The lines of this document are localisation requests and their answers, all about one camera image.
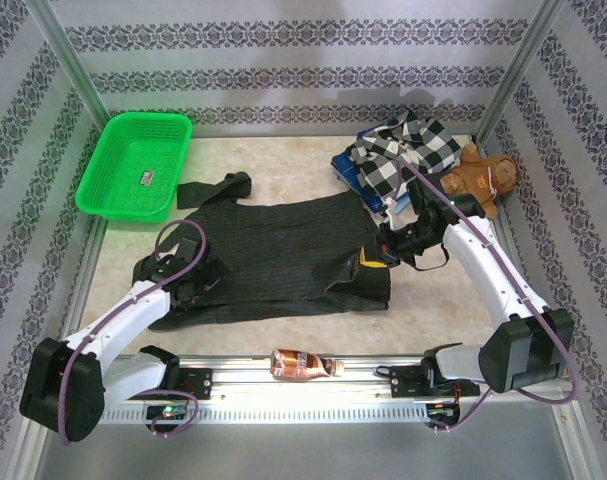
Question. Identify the dark pinstriped long sleeve shirt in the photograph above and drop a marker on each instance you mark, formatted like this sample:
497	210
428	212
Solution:
283	250

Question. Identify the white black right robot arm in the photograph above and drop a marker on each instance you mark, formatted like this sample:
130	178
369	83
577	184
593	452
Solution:
483	270

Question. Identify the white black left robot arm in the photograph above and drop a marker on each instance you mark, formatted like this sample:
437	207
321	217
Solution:
128	315

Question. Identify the brown teddy bear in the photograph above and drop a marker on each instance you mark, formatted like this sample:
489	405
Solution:
478	180

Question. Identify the black white checkered shirt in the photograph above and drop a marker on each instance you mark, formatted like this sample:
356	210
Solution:
383	170

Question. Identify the dark blue folded shirt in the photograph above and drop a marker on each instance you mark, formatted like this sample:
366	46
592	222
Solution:
345	167

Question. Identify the small sticker label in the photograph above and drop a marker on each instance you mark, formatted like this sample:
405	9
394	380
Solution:
145	178

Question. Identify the brown drink bottle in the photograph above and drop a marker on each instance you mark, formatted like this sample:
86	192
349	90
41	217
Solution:
298	365

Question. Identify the small controller circuit board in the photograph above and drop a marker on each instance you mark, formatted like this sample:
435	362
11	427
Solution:
440	411
165	413

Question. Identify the green plastic basket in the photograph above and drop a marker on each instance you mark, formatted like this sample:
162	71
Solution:
128	155

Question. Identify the grey metal sheet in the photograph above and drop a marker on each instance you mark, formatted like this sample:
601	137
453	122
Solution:
303	455

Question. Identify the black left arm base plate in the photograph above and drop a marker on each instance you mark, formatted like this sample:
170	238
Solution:
198	382

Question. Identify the aluminium side rail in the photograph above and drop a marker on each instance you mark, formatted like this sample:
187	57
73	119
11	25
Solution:
83	280

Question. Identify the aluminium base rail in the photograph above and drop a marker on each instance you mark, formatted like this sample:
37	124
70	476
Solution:
243	385

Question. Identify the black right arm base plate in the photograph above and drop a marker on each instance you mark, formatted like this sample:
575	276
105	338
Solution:
405	382

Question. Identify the aluminium corner post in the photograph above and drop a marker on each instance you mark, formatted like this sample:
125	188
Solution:
528	55
65	55

